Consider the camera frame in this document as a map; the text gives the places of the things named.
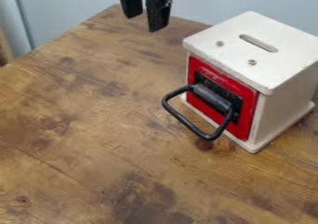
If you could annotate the white wooden box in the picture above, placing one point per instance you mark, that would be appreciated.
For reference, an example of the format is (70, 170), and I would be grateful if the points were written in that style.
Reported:
(265, 61)

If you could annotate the red drawer with black handle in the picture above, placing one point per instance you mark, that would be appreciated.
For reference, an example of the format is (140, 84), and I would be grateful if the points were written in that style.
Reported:
(224, 99)

